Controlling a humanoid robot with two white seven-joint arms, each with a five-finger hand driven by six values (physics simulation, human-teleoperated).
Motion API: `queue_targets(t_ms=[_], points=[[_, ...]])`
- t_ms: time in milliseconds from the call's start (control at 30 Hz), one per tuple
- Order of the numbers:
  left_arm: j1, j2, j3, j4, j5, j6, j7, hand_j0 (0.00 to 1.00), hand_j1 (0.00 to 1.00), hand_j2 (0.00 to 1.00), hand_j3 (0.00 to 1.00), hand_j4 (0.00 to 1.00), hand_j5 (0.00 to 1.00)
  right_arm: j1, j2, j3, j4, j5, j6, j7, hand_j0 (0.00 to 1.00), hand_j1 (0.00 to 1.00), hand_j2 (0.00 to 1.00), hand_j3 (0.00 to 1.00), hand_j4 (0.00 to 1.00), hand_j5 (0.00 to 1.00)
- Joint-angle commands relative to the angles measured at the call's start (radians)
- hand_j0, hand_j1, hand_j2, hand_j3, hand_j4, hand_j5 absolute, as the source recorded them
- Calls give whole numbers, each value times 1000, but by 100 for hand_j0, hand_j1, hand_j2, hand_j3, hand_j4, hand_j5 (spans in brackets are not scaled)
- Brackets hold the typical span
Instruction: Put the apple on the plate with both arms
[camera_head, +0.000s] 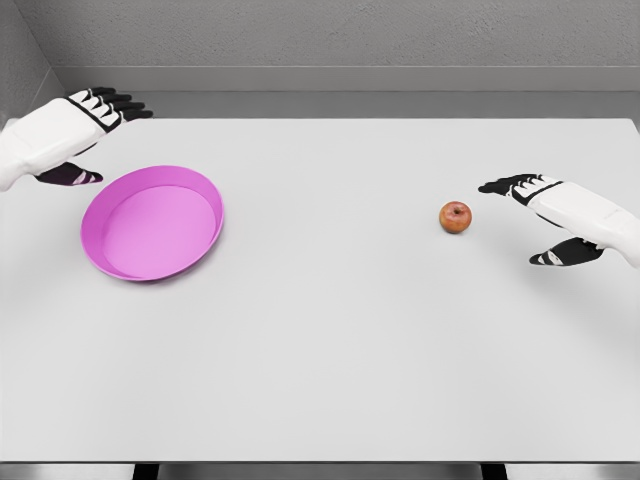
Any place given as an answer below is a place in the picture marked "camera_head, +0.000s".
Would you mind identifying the pink round plate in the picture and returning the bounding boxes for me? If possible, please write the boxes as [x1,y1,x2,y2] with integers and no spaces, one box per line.
[80,166,225,283]

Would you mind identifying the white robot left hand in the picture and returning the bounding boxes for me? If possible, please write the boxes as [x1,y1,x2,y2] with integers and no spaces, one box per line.
[17,87,155,188]

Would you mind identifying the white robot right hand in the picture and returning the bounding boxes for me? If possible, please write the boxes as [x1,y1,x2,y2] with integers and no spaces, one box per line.
[477,172,632,268]

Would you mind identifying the red apple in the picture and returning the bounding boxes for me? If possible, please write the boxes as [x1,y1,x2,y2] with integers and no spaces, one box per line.
[438,200,473,234]

